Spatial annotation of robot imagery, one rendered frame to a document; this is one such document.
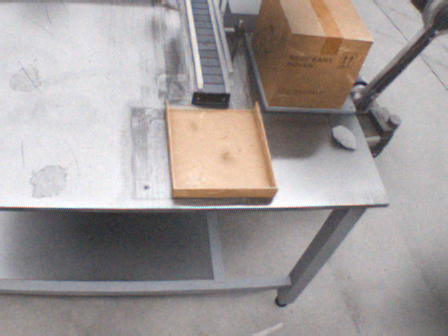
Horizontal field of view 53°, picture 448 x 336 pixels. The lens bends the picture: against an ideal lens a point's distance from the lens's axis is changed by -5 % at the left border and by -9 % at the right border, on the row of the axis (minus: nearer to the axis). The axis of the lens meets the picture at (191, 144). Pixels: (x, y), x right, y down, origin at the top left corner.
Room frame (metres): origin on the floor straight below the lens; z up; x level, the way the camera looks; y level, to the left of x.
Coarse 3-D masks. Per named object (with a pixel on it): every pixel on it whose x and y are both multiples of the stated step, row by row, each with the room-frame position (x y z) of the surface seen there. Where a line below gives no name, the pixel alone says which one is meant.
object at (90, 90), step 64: (0, 0) 1.33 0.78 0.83; (64, 0) 1.39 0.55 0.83; (128, 0) 1.45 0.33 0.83; (256, 0) 1.62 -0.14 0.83; (0, 64) 1.00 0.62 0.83; (64, 64) 1.05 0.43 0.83; (128, 64) 1.10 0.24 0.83; (0, 128) 0.76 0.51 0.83; (64, 128) 0.80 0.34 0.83; (128, 128) 0.85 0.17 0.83; (320, 128) 1.00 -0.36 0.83; (0, 192) 0.56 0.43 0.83; (64, 192) 0.61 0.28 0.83; (128, 192) 0.65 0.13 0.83; (320, 192) 0.76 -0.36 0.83; (384, 192) 0.80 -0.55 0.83
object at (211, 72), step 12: (192, 0) 1.45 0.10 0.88; (204, 0) 1.47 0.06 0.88; (192, 12) 1.38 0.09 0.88; (204, 12) 1.39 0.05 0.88; (204, 24) 1.32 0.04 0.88; (204, 36) 1.25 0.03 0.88; (204, 48) 1.19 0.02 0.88; (216, 48) 1.20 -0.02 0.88; (192, 60) 1.15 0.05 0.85; (204, 60) 1.13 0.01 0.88; (216, 60) 1.14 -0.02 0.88; (204, 72) 1.08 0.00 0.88; (216, 72) 1.09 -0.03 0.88; (204, 84) 1.02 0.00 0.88; (216, 84) 1.04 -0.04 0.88
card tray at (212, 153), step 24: (168, 120) 0.87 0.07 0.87; (192, 120) 0.92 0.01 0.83; (216, 120) 0.94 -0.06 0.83; (240, 120) 0.96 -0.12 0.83; (168, 144) 0.81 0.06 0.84; (192, 144) 0.83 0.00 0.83; (216, 144) 0.85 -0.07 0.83; (240, 144) 0.87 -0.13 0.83; (264, 144) 0.86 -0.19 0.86; (192, 168) 0.75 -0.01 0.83; (216, 168) 0.77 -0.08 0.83; (240, 168) 0.78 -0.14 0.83; (264, 168) 0.80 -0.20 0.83; (192, 192) 0.67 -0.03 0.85; (216, 192) 0.68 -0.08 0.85; (240, 192) 0.69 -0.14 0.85; (264, 192) 0.71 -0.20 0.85
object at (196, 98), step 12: (180, 0) 1.46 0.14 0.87; (180, 12) 1.41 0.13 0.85; (216, 36) 1.27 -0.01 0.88; (192, 72) 1.07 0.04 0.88; (192, 84) 1.02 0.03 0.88; (228, 84) 1.05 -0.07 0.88; (192, 96) 0.99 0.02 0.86; (204, 96) 0.99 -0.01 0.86; (216, 96) 1.00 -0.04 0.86; (228, 96) 1.01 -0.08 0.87
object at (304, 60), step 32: (288, 0) 1.18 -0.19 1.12; (320, 0) 1.22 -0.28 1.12; (256, 32) 1.28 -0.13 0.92; (288, 32) 1.04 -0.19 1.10; (320, 32) 1.05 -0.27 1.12; (352, 32) 1.09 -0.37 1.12; (256, 64) 1.20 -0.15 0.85; (288, 64) 1.02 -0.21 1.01; (320, 64) 1.04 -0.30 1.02; (352, 64) 1.07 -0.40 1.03; (288, 96) 1.03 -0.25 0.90; (320, 96) 1.05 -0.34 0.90
